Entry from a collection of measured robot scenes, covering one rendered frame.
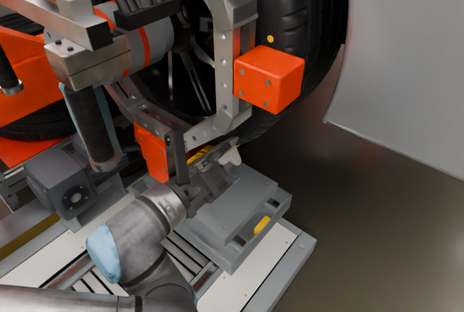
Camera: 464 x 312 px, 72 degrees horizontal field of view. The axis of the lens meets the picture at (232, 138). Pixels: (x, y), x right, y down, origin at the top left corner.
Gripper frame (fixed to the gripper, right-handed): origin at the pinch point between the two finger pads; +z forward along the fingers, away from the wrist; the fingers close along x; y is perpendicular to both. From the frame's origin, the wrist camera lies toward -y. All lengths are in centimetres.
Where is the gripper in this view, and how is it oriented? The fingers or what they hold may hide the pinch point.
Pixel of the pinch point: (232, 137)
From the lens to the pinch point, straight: 74.0
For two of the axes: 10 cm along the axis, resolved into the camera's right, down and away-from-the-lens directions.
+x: 5.5, -2.4, -8.0
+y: 5.5, 8.3, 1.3
